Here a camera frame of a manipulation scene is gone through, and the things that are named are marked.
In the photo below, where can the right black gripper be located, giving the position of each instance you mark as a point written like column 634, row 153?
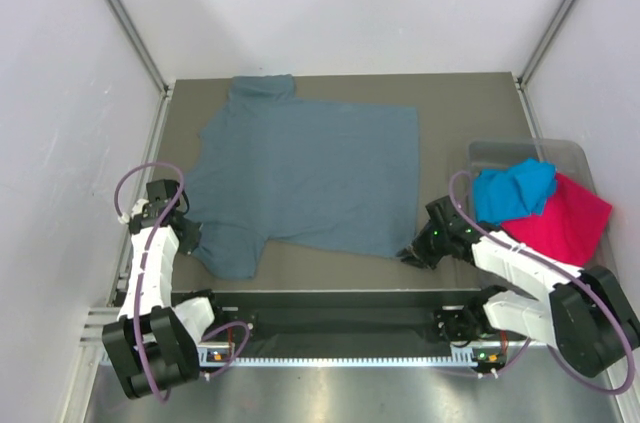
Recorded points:
column 419, row 256

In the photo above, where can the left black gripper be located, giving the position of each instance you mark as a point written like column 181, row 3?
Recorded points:
column 193, row 239

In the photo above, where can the grey-blue t-shirt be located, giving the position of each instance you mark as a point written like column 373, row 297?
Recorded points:
column 329, row 175

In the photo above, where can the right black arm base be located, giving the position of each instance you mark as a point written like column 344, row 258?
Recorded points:
column 465, row 324

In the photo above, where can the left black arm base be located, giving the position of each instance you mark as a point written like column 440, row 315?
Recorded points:
column 232, row 320

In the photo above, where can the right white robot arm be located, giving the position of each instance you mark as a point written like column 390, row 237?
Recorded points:
column 553, row 286

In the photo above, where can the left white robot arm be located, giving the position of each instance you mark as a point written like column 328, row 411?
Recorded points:
column 152, row 344

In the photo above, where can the bright blue t-shirt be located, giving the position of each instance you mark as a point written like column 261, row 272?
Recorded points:
column 514, row 193

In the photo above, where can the magenta t-shirt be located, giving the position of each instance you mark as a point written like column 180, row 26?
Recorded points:
column 570, row 227

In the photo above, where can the clear plastic bin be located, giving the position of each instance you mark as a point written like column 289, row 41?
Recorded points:
column 569, row 159

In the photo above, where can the slotted cable duct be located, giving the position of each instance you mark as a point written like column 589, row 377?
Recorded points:
column 467, row 357

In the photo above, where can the front aluminium rail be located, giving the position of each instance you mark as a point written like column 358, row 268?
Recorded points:
column 537, row 325

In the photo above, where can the left aluminium frame post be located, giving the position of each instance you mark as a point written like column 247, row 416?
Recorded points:
column 134, row 38

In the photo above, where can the aluminium frame post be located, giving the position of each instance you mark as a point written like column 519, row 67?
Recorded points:
column 545, row 42
column 134, row 38

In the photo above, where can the right aluminium frame post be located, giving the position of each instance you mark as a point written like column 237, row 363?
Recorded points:
column 545, row 42

